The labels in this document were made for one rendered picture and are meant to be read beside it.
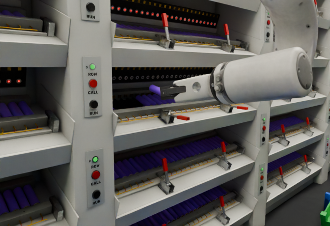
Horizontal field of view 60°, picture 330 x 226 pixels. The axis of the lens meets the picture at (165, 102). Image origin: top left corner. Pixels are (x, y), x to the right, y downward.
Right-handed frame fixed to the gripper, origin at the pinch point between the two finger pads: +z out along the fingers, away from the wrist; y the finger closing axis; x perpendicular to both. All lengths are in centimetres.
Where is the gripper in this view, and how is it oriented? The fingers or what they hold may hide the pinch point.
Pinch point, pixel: (171, 92)
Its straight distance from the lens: 69.6
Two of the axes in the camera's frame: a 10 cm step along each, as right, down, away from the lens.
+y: 7.3, -0.8, 6.8
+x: -1.2, -9.9, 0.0
